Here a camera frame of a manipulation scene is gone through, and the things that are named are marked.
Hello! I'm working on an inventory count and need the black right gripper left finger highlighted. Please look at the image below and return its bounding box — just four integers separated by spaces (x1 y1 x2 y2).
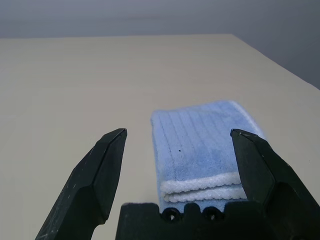
34 128 128 240

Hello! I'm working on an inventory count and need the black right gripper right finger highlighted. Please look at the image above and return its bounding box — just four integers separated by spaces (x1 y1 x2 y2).
230 128 320 240

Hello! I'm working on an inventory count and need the folded light blue towel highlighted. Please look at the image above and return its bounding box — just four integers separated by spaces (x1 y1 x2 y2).
149 100 270 213

